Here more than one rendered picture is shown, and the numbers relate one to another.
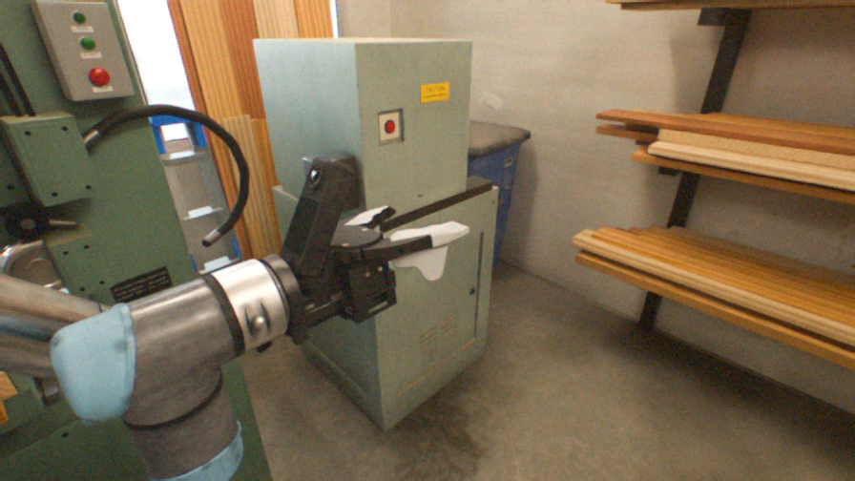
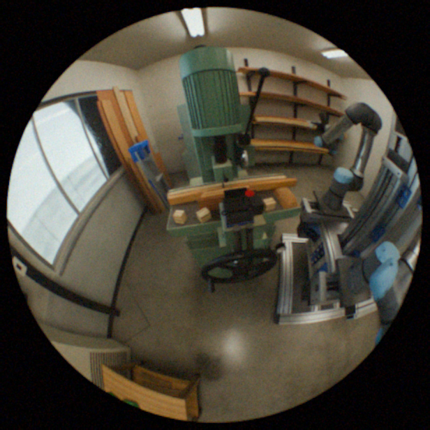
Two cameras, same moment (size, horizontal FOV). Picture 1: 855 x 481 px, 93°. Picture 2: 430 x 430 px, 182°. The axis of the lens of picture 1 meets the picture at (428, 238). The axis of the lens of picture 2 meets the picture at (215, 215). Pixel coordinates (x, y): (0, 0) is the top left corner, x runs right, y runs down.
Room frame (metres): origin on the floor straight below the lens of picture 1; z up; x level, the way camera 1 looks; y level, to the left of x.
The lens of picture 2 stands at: (0.33, 1.31, 1.28)
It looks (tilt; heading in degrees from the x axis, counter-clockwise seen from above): 46 degrees down; 322
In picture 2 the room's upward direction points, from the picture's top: 11 degrees counter-clockwise
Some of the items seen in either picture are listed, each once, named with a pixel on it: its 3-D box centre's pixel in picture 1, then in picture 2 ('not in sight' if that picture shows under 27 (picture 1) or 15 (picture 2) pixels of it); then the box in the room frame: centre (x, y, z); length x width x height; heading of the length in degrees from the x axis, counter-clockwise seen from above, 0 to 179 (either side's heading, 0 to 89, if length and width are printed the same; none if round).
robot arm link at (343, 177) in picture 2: not in sight; (342, 181); (0.16, 0.49, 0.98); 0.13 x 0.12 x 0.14; 44
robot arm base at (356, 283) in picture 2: not in sight; (364, 274); (-0.08, 0.93, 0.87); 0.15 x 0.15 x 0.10
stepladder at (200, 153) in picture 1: (209, 245); (162, 190); (1.61, 0.97, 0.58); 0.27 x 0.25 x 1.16; 47
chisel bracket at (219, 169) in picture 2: not in sight; (222, 168); (0.69, 0.93, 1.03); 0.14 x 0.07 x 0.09; 140
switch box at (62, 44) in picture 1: (85, 52); not in sight; (0.83, 0.63, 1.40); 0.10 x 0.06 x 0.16; 140
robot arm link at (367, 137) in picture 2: not in sight; (364, 151); (0.06, 0.40, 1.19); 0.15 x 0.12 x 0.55; 44
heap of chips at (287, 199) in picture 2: not in sight; (285, 194); (0.43, 0.79, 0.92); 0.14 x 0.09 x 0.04; 140
